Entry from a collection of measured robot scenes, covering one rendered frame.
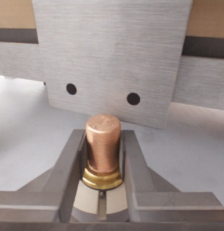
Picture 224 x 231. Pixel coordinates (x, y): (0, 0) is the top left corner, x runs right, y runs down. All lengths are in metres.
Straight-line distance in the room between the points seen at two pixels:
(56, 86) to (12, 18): 0.18
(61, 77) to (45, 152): 0.18
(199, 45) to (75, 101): 0.16
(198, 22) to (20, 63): 0.23
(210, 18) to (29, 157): 0.32
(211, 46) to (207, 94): 0.06
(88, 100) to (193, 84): 0.11
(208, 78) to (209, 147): 0.20
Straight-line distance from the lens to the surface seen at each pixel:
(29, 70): 0.26
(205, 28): 0.22
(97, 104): 0.15
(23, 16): 0.31
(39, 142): 0.34
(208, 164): 0.32
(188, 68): 0.18
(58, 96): 0.17
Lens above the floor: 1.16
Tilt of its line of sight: 30 degrees up
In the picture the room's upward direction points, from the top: 178 degrees counter-clockwise
